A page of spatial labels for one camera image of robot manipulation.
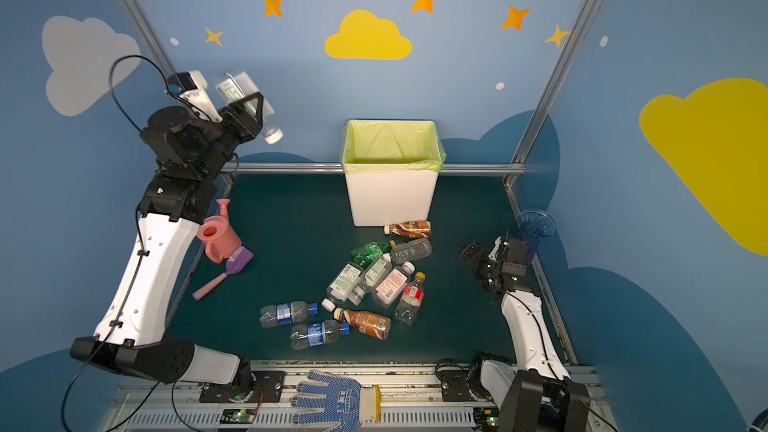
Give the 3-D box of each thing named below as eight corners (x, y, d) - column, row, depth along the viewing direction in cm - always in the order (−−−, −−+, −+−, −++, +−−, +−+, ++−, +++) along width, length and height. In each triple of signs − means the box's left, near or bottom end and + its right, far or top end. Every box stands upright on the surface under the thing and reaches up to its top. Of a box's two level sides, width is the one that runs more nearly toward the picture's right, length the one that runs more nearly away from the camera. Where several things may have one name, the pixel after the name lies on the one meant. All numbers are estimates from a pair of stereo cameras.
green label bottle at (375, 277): (349, 301, 90) (348, 294, 86) (376, 256, 100) (375, 248, 96) (371, 312, 88) (370, 305, 84) (395, 265, 98) (396, 257, 94)
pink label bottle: (366, 298, 90) (366, 294, 88) (403, 260, 98) (403, 255, 96) (382, 312, 87) (382, 308, 85) (418, 272, 96) (419, 267, 93)
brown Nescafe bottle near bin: (383, 238, 101) (383, 234, 100) (383, 223, 105) (383, 220, 104) (430, 238, 102) (431, 235, 100) (429, 223, 106) (430, 220, 104)
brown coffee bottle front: (332, 326, 84) (330, 322, 81) (338, 308, 87) (336, 304, 84) (388, 341, 82) (388, 337, 79) (392, 322, 85) (392, 318, 82)
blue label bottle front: (293, 350, 80) (290, 346, 77) (294, 330, 84) (290, 325, 80) (351, 339, 82) (350, 335, 79) (349, 320, 85) (348, 315, 82)
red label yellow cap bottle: (393, 319, 86) (393, 314, 83) (410, 273, 96) (411, 267, 92) (413, 328, 85) (414, 323, 82) (429, 280, 94) (431, 274, 91)
